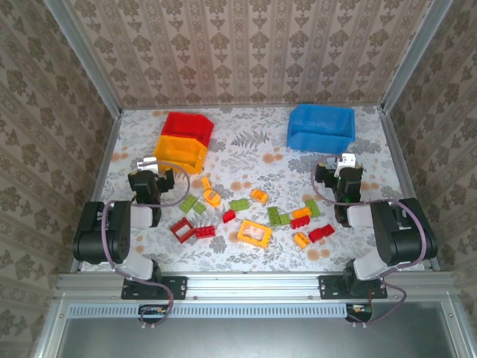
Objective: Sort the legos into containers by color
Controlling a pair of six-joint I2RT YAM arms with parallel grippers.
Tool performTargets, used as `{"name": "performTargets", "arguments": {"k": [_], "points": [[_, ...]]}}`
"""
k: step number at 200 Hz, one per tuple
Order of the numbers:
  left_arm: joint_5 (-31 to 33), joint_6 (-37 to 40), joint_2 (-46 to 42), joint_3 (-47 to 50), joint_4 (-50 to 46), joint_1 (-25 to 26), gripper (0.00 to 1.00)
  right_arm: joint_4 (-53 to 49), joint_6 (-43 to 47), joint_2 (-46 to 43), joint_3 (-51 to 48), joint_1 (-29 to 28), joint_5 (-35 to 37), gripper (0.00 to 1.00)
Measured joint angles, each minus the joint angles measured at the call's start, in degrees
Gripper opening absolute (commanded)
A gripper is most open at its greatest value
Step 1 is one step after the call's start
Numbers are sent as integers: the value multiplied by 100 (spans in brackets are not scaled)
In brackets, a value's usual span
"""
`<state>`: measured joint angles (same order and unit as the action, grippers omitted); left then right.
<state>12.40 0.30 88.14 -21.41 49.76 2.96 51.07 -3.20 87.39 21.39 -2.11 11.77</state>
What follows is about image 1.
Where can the aluminium right corner post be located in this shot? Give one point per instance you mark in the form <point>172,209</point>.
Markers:
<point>413,59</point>

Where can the aluminium front frame rail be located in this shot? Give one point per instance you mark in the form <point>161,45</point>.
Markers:
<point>253,285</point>

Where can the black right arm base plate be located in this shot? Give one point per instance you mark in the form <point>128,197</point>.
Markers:
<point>328,287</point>

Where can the aluminium left corner post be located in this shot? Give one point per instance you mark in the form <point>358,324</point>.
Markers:
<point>85,59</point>

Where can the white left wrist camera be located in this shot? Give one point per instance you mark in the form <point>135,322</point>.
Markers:
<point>147,163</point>

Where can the yellow plastic bin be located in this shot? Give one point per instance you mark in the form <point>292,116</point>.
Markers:
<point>175,149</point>

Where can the aluminium corner post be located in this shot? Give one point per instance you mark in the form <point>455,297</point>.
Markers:
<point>85,59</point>
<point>413,59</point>

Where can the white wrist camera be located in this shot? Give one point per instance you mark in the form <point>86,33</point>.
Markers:
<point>346,160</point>
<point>147,163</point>

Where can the small red lego brick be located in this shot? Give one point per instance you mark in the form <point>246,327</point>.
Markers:
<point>328,230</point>
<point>229,216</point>

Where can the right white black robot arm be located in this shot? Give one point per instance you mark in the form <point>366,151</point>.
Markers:
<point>395,231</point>

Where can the long red lego brick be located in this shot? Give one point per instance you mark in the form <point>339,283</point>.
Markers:
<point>205,232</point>
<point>300,222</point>

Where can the red plastic bin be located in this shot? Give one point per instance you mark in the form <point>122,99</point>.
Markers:
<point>186,125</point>

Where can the small green lego brick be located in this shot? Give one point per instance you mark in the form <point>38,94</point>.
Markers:
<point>199,208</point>
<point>285,219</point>

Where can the red lego window frame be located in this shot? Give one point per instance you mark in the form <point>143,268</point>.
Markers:
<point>176,228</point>

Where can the floral patterned table cover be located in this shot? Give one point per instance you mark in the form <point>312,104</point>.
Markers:
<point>253,259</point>

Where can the long green lego brick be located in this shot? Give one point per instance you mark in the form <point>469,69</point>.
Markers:
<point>188,203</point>
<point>313,207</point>
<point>239,204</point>
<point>274,216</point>

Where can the aluminium right side rail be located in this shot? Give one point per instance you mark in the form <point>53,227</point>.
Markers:
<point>400,160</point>

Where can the round orange lego piece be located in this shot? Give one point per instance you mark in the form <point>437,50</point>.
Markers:
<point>212,198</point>

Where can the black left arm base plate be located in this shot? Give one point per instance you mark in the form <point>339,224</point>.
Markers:
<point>179,287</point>

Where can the blue plastic bin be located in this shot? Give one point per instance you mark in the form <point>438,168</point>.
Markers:
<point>320,143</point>

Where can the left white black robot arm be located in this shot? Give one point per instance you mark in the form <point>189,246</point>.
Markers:
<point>119,231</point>

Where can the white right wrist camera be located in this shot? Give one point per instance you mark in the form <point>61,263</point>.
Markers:
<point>346,160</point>

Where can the grey metal bottom panel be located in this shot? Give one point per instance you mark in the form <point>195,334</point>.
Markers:
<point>253,339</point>

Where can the large orange lego frame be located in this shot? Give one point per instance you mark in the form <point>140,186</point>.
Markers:
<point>244,238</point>

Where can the aluminium left side rail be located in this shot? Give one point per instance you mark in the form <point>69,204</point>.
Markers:
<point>97,186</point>

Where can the small narrow orange lego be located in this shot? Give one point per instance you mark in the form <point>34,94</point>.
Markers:
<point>205,182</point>

